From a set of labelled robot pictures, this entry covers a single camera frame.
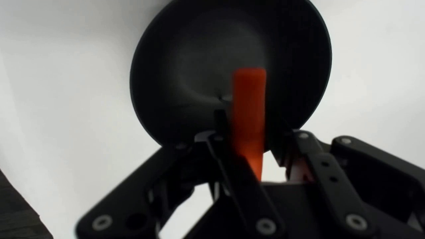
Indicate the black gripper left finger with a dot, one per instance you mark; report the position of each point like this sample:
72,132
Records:
239,194

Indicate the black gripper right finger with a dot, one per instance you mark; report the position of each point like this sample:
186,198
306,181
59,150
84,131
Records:
354,186

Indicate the black bowl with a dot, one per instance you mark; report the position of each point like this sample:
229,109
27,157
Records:
186,67

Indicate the white table cover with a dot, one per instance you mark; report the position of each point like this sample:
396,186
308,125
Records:
67,111

